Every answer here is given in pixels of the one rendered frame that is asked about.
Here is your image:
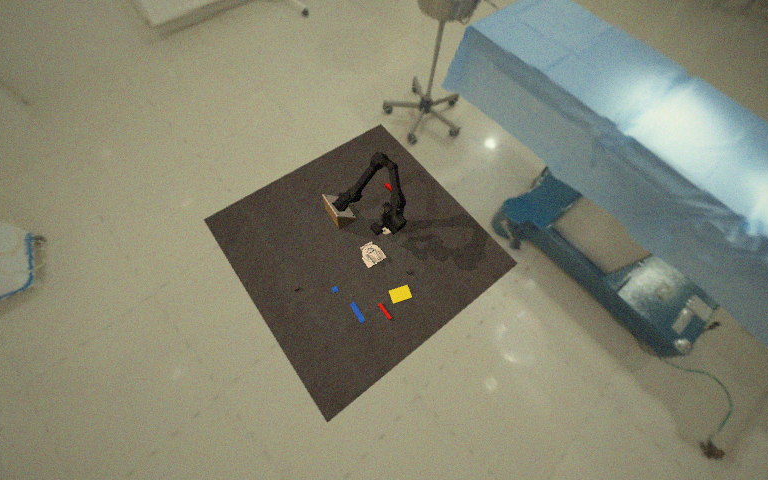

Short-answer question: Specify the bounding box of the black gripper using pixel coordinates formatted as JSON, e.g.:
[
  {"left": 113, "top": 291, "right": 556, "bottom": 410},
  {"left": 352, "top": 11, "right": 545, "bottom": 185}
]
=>
[{"left": 370, "top": 213, "right": 391, "bottom": 236}]

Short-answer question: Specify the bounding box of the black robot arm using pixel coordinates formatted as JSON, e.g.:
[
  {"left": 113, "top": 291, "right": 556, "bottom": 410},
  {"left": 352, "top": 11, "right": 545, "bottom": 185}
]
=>
[{"left": 332, "top": 152, "right": 407, "bottom": 234}]

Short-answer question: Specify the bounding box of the blue flat bar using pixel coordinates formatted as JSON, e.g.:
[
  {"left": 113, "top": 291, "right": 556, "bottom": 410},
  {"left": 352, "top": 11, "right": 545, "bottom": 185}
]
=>
[{"left": 349, "top": 302, "right": 366, "bottom": 323}]

